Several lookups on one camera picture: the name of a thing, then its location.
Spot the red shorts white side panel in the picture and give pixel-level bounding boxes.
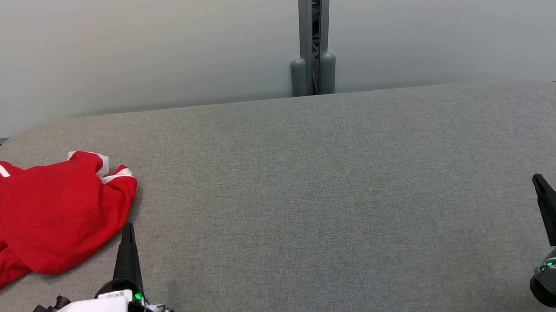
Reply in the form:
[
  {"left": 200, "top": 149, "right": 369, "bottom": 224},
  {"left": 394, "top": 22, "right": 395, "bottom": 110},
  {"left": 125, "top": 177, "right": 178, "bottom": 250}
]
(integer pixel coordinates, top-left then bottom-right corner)
[{"left": 0, "top": 146, "right": 144, "bottom": 280}]

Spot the grey partition post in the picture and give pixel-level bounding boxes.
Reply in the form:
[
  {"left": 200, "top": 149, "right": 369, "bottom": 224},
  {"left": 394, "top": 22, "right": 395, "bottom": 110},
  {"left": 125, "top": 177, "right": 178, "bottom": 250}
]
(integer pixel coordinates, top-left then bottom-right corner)
[
  {"left": 286, "top": 0, "right": 322, "bottom": 97},
  {"left": 312, "top": 0, "right": 339, "bottom": 95}
]

